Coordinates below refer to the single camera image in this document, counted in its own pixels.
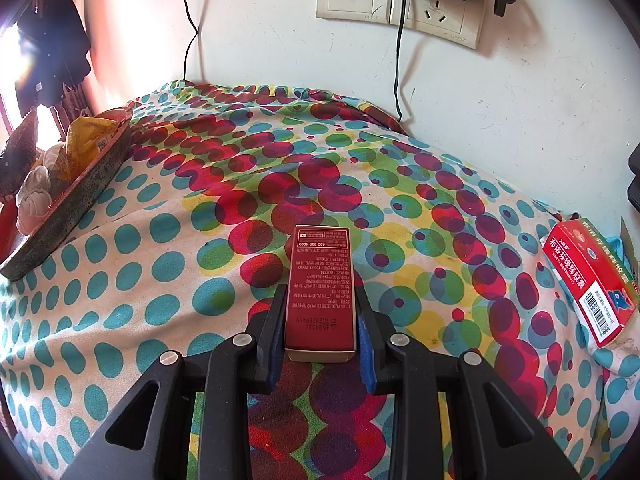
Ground black clamp mount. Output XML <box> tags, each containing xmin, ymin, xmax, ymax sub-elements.
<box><xmin>625</xmin><ymin>140</ymin><xmax>640</xmax><ymax>201</ymax></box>

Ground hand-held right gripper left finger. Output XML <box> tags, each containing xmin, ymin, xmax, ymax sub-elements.
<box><xmin>60</xmin><ymin>284</ymin><xmax>288</xmax><ymax>480</ymax></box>

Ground black adapter cable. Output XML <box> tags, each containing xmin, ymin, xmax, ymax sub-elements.
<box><xmin>392</xmin><ymin>0</ymin><xmax>416</xmax><ymax>133</ymax></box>

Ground red and white medicine box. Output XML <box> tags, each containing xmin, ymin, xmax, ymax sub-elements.
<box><xmin>542</xmin><ymin>218</ymin><xmax>640</xmax><ymax>348</ymax></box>

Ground white power outlet plate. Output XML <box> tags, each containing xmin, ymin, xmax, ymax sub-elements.
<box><xmin>389</xmin><ymin>0</ymin><xmax>485</xmax><ymax>52</ymax></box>

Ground thin black wall cable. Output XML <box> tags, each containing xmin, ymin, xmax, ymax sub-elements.
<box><xmin>179</xmin><ymin>0</ymin><xmax>200</xmax><ymax>81</ymax></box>

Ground blue cloth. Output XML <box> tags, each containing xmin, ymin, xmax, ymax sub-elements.
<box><xmin>607</xmin><ymin>217</ymin><xmax>632</xmax><ymax>266</ymax></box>

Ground yellow snack bag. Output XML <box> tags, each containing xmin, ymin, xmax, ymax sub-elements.
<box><xmin>50</xmin><ymin>110</ymin><xmax>128</xmax><ymax>181</ymax></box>

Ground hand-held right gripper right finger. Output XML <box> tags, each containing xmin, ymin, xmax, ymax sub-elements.
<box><xmin>357</xmin><ymin>287</ymin><xmax>583</xmax><ymax>480</ymax></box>

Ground round red metal tray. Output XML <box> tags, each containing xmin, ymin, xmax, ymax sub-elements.
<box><xmin>0</xmin><ymin>109</ymin><xmax>133</xmax><ymax>281</ymax></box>

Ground dark hanging clothes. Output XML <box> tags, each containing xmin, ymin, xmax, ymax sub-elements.
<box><xmin>15</xmin><ymin>0</ymin><xmax>92</xmax><ymax>106</ymax></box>

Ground colourful polka dot blanket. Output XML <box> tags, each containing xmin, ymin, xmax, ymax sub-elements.
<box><xmin>0</xmin><ymin>79</ymin><xmax>640</xmax><ymax>480</ymax></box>

